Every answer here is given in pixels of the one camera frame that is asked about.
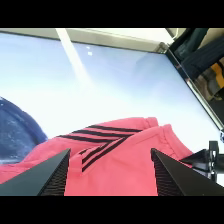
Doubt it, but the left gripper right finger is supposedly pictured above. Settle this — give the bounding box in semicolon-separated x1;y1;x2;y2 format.
150;147;224;197

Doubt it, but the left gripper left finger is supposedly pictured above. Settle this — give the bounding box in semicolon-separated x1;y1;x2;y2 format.
0;148;72;197

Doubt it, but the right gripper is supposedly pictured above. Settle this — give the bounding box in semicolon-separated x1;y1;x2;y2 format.
179;140;224;184

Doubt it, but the blue garment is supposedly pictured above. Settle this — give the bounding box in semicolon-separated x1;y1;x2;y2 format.
0;96;50;165

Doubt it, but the pink garment with black stripes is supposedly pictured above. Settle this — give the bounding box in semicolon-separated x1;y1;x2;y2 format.
0;116;195;197

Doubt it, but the yellow striped garment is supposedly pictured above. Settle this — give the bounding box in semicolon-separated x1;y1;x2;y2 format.
195;58;224;103

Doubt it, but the dark ribbed garment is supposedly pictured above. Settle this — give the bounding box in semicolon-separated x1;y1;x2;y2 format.
181;34;224;81

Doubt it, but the dark green garment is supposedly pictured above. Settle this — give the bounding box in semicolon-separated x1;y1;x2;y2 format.
173;28;210;60

